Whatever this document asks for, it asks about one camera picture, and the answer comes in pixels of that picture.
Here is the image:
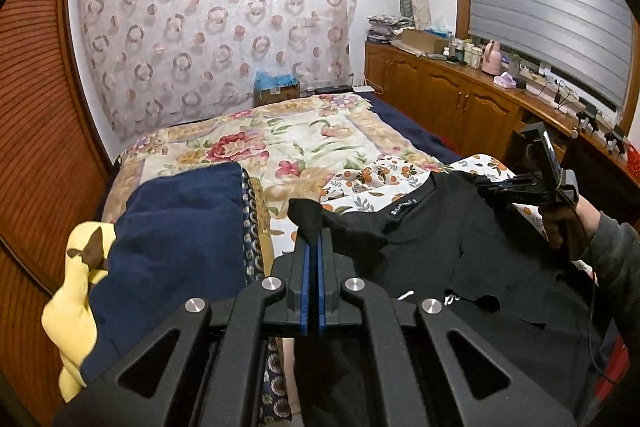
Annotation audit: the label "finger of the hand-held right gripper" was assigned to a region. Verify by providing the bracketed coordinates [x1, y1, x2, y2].
[475, 173, 543, 195]
[492, 189, 545, 209]

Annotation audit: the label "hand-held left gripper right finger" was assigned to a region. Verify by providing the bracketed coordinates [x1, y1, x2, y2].
[315, 227, 577, 427]

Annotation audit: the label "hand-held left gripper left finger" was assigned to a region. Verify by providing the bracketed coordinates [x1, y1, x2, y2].
[52, 229, 313, 427]

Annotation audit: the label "black printed t-shirt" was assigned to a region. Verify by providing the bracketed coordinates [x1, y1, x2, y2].
[287, 169, 618, 427]

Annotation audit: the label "person's right forearm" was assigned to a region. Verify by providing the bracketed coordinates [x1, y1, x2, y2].
[575, 207, 640, 358]

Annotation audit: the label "person's right hand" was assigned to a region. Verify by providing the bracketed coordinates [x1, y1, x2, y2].
[542, 202, 601, 264]

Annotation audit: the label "black gadgets on cabinet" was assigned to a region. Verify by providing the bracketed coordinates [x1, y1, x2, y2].
[574, 104, 632, 158]

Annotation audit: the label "gold patterned cloth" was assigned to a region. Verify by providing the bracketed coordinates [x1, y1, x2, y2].
[246, 177, 277, 285]

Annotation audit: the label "navy bed blanket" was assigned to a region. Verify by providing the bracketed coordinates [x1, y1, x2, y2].
[367, 99, 464, 166]

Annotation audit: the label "long wooden cabinet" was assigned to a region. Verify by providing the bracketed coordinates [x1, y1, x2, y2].
[364, 39, 593, 168]

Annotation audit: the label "pink kettle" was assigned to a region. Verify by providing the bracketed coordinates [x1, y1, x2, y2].
[481, 40, 504, 76]

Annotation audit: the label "navy cushion with patterned trim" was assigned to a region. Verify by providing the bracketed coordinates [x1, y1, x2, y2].
[80, 162, 296, 425]

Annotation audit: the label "group of small bottles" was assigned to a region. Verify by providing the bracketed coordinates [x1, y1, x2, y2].
[446, 34, 484, 68]

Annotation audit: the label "floral blanket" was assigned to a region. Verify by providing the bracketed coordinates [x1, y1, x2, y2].
[102, 93, 447, 260]

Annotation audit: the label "open cardboard box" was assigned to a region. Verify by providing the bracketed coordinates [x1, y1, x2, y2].
[400, 28, 451, 56]

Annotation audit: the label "stack of folded cloths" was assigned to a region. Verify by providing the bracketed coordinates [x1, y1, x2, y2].
[366, 13, 416, 44]

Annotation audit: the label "cardboard box with blue contents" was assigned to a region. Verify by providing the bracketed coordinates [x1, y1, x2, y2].
[254, 71, 302, 108]

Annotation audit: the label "yellow cloth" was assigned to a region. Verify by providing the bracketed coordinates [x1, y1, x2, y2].
[41, 221, 119, 404]

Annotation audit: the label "sheer circle-pattern curtain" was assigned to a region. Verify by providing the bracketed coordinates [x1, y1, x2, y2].
[67, 0, 359, 144]

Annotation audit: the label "wooden louvered wardrobe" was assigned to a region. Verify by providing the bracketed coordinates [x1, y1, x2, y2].
[0, 0, 120, 413]

